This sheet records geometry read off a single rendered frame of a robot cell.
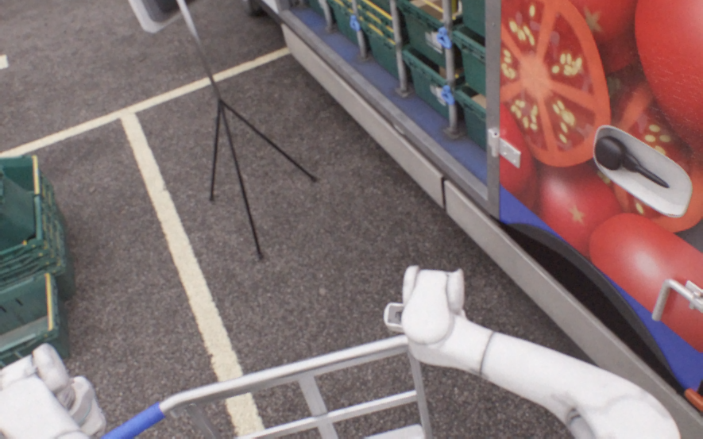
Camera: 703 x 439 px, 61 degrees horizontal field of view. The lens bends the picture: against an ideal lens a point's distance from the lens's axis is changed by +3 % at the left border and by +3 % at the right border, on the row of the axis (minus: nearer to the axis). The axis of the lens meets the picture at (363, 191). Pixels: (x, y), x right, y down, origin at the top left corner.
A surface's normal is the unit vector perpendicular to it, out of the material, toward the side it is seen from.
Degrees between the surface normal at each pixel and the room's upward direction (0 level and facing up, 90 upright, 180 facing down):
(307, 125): 0
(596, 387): 11
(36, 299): 87
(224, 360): 0
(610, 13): 90
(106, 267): 0
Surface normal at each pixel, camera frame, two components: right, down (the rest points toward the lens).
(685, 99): -0.88, 0.41
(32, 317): 0.41, 0.49
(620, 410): -0.21, -0.77
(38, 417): -0.01, -0.73
